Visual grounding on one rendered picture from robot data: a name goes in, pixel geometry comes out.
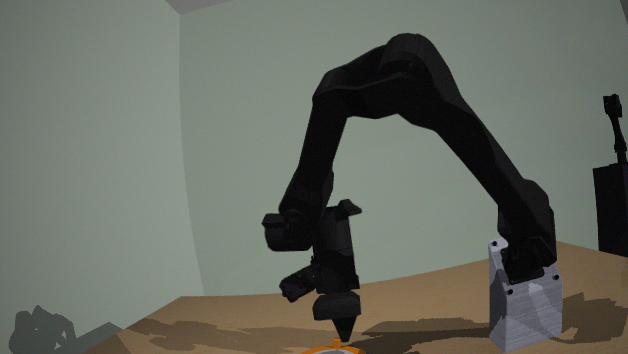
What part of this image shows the orange round plate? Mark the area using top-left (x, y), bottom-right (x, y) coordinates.
top-left (301, 338), bottom-right (366, 354)

